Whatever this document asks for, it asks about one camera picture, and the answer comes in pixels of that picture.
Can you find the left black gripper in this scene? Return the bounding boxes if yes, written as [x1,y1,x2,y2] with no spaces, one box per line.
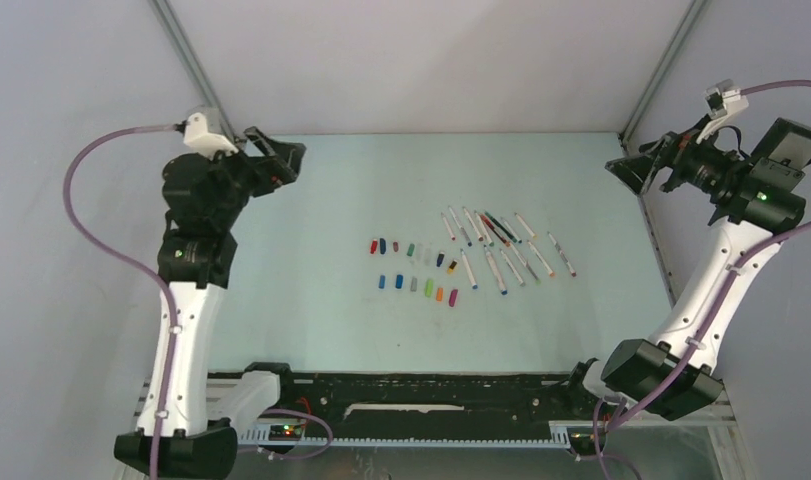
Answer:
[201,126,304,228]

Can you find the purple cap marker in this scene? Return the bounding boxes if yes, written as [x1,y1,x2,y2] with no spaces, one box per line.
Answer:
[547,232,577,278]

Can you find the yellow black marker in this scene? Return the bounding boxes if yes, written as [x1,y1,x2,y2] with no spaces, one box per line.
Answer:
[514,212,538,241]

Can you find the orange cap marker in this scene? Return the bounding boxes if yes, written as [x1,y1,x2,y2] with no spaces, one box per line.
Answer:
[526,240,556,278]

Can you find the blue clip cap marker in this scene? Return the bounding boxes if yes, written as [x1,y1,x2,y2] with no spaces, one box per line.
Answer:
[500,217,522,244]

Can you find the green cap marker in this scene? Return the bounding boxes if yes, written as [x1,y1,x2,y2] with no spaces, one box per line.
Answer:
[510,242,541,285]

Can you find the green ink clear pen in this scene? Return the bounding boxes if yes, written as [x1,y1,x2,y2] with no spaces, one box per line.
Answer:
[484,212,517,243]

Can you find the red cap marker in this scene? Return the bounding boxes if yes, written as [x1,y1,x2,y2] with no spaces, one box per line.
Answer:
[440,212,457,242]

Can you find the red ink clear pen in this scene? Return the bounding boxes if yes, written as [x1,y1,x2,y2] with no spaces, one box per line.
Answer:
[479,213,510,247]

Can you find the teal cap marker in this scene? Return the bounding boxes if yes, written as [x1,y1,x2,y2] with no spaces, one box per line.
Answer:
[475,211,495,247]

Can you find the brown cap marker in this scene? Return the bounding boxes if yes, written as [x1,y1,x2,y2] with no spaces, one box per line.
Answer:
[462,207,484,242]

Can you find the dark blue cap marker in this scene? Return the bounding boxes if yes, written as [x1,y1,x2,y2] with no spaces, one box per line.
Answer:
[448,206,473,247]

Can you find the light blue marker body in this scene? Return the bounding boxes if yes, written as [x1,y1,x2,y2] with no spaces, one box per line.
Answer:
[460,249,478,290]

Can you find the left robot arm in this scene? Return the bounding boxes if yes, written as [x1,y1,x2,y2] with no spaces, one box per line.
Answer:
[113,127,307,479]

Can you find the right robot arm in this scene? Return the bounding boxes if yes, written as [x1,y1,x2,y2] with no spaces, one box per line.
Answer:
[562,117,811,424]

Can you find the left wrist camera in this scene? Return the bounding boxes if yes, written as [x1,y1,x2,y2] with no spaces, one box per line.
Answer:
[173,107,240,161]

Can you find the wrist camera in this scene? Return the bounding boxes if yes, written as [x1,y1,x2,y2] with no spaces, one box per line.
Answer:
[173,107,240,161]
[696,79,749,144]

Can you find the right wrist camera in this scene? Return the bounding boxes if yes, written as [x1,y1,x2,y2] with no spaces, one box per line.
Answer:
[696,79,749,144]

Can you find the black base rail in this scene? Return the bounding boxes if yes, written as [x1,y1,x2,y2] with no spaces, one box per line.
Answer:
[275,373,597,443]

